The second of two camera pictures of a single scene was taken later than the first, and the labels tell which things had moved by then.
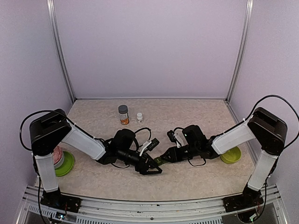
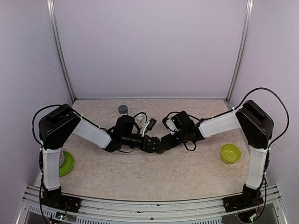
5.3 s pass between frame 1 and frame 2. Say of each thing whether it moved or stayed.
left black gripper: moved
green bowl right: stayed
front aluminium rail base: stayed
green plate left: stayed
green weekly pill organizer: moved
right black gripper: moved
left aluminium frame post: stayed
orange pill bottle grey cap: stayed
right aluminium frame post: stayed
